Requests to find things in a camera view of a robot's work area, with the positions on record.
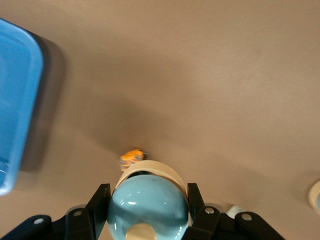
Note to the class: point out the white red circuit breaker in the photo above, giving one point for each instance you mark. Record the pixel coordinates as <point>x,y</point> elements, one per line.
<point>233,210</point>

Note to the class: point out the orange red emergency button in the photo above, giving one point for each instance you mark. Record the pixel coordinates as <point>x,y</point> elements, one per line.
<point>131,156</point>

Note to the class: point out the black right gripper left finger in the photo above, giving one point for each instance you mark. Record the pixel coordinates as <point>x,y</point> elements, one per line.
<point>82,225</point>

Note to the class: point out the light blue call bell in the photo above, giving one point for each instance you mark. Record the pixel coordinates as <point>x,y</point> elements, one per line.
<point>147,200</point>
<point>315,197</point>

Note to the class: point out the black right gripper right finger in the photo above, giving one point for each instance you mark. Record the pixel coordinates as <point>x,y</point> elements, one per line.
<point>212,225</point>

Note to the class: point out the blue plastic tray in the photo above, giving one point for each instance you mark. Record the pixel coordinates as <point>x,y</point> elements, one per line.
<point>15,100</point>

